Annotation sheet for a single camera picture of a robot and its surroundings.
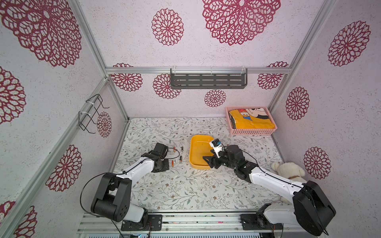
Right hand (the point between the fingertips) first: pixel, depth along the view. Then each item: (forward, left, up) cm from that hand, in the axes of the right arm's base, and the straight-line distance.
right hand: (207, 152), depth 82 cm
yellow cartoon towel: (+36, -35, -10) cm, 51 cm away
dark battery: (+13, +16, -15) cm, 25 cm away
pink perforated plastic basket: (+25, -33, -12) cm, 43 cm away
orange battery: (+1, +21, -14) cm, 25 cm away
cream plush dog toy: (-6, -47, -8) cm, 48 cm away
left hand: (-4, +26, -12) cm, 29 cm away
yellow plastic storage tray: (+15, +4, -17) cm, 23 cm away
